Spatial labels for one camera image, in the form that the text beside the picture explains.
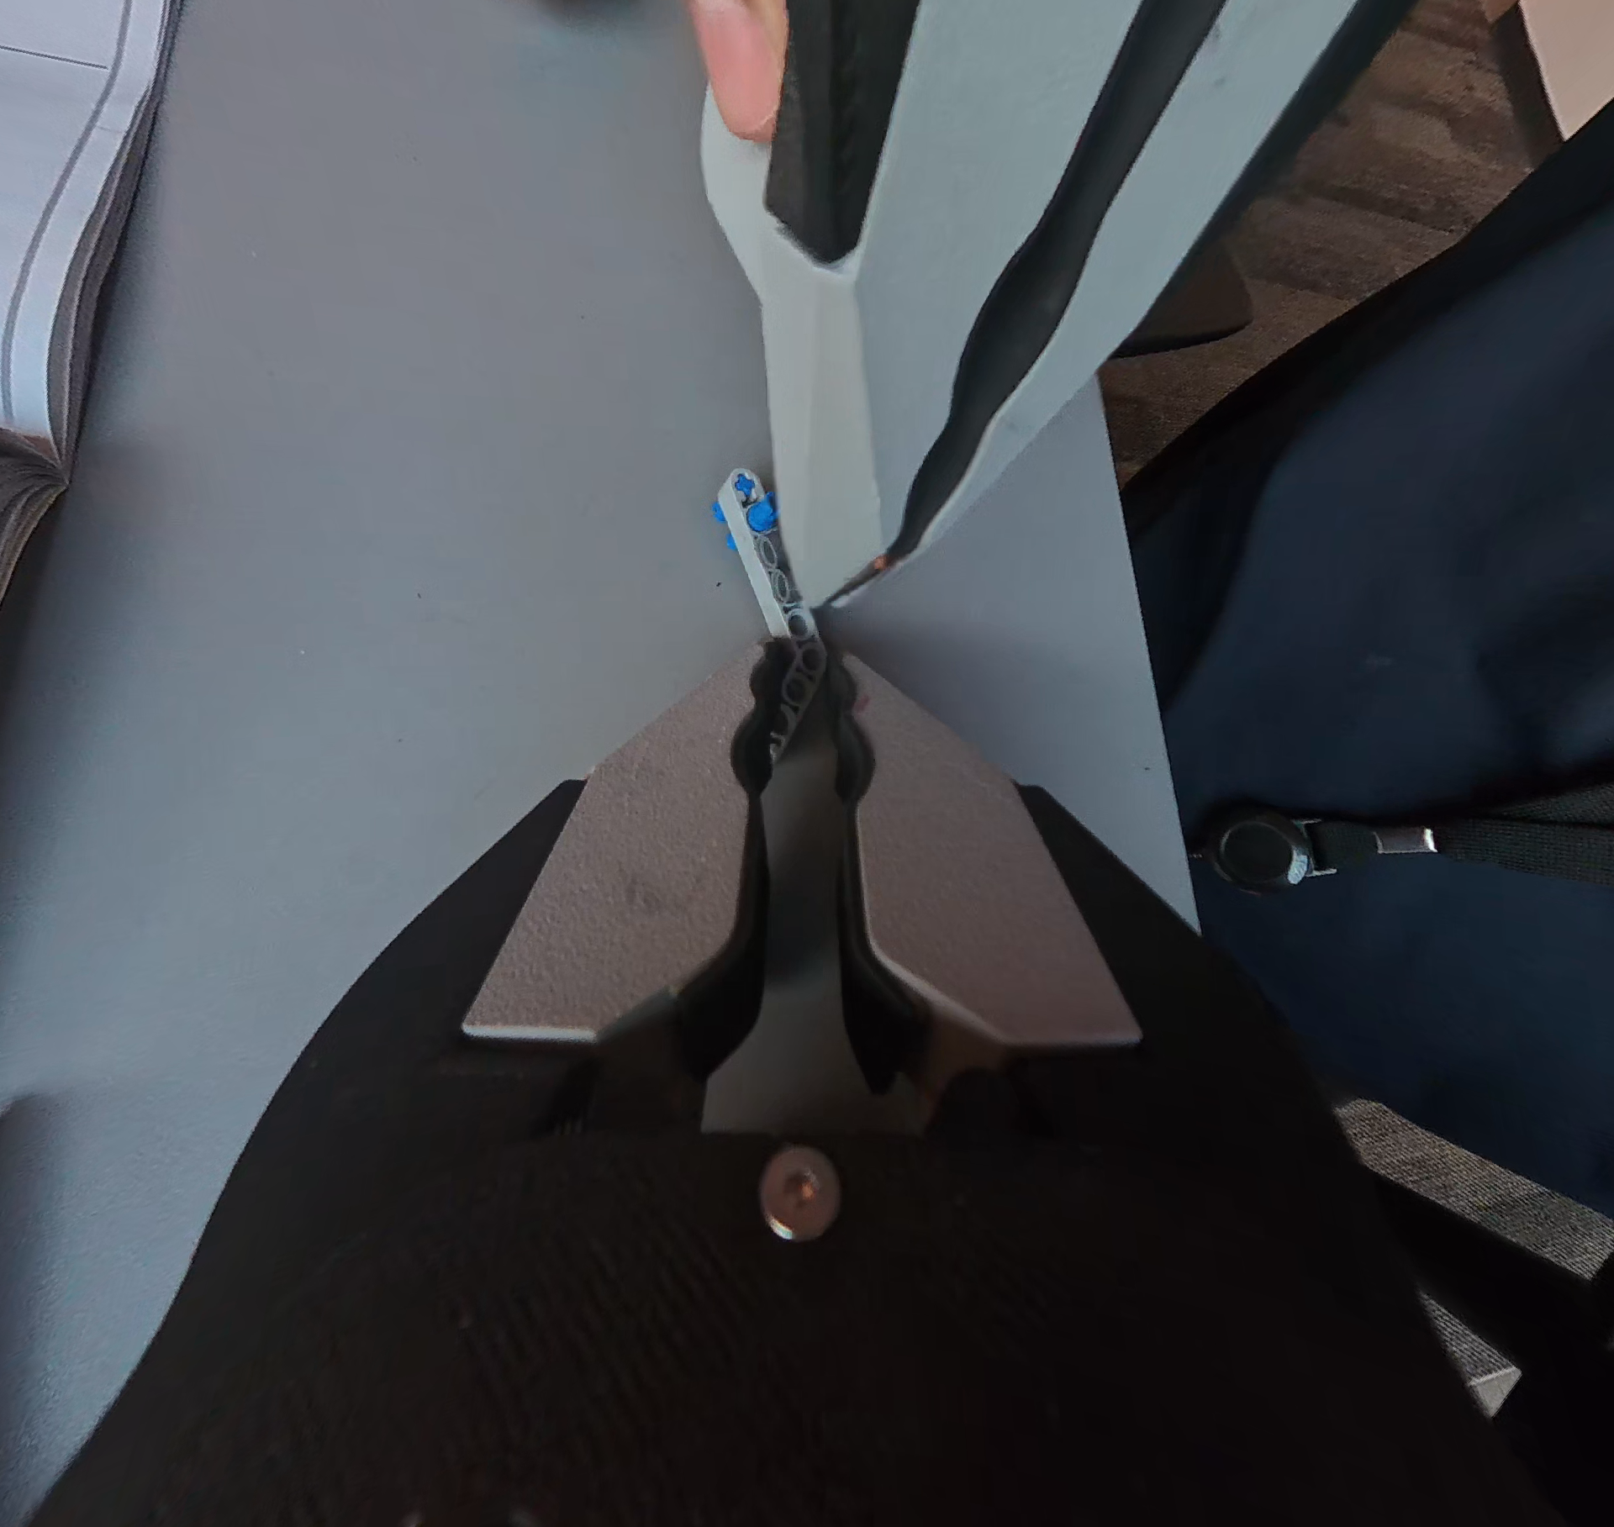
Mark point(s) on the person's torso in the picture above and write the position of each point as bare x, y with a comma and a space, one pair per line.
1388, 607

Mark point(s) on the grey lego beam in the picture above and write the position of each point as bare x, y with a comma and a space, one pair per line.
775, 595

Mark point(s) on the open white instruction booklet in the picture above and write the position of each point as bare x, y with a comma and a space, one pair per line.
64, 165

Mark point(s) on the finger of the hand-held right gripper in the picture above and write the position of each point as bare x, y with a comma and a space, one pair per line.
1261, 77
985, 102

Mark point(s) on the grey fabric chair seat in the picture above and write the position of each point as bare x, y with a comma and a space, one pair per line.
1463, 1186

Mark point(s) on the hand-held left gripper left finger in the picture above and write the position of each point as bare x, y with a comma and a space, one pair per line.
619, 897

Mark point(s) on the pale beige panel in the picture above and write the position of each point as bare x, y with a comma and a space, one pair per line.
1558, 2

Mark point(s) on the person's right hand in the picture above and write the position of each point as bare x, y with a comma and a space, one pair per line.
731, 26

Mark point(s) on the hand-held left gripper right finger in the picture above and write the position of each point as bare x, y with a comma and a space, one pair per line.
985, 910

